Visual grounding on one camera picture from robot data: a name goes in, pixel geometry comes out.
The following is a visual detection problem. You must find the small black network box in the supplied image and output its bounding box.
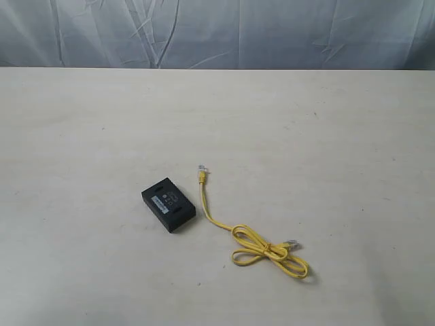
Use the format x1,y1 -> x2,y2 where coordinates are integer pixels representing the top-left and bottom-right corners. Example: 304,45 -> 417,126
141,178 -> 196,233

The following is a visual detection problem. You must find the yellow ethernet cable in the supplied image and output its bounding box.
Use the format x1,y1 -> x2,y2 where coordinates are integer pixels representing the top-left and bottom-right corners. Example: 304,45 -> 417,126
196,164 -> 310,280

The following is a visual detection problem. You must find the grey backdrop curtain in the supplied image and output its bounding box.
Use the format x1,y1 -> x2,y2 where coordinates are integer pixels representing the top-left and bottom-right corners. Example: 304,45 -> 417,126
1,1 -> 434,70

